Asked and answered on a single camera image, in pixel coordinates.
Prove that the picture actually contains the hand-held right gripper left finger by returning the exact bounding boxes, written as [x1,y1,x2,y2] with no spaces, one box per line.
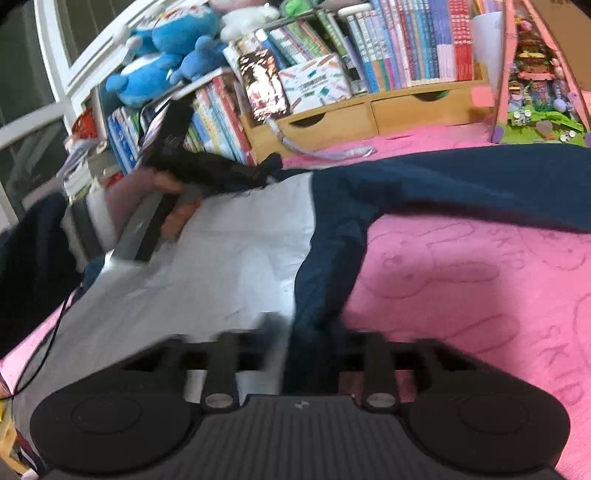
[121,313,291,413]

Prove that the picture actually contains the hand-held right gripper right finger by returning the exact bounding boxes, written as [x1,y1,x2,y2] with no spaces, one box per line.
[339,330,467,413]

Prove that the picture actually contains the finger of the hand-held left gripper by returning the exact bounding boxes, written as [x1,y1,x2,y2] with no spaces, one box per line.
[213,154,283,191]

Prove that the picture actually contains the navy and white jacket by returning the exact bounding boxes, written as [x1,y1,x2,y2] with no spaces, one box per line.
[11,150,591,467]

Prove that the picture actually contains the person's left forearm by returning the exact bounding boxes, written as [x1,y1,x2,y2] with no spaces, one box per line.
[0,189,117,359]

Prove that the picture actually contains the person's left hand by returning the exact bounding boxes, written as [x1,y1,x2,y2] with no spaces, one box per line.
[104,167,205,243]

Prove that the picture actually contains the row of picture books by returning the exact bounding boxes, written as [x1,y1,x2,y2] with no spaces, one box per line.
[106,74,258,175]

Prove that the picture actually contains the blue cat plush toy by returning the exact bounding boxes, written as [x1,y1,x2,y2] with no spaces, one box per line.
[124,2,228,86]
[105,53,184,108]

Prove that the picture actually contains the black smartphone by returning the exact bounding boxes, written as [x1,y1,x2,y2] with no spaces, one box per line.
[238,50,291,121]

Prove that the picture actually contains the pink blanket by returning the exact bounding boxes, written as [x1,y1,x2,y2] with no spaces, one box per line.
[0,124,591,480]

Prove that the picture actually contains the white printed box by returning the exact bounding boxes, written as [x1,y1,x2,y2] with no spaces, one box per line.
[277,53,352,114]

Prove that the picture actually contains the white and pink plush toy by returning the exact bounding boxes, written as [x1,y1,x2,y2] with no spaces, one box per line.
[210,0,280,42]

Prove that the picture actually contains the row of green books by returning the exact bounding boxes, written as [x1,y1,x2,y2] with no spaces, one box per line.
[224,9,352,64]

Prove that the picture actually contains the green plush toy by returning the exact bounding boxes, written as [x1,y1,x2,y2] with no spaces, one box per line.
[281,0,315,17]

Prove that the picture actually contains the wooden desk organizer with drawers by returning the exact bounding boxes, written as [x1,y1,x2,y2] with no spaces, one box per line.
[240,62,490,165]

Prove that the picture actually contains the pink toy house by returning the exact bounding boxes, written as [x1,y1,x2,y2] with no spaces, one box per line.
[489,0,591,148]

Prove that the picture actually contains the cardboard box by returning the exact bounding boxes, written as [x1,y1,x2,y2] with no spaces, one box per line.
[531,0,591,51]

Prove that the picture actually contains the grey charging cable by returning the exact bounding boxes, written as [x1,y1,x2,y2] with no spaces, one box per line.
[268,117,377,161]

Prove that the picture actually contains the white window frame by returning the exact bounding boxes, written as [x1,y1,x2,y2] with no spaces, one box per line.
[0,0,153,222]

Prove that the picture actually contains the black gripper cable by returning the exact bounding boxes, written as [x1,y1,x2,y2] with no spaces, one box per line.
[9,277,87,398]

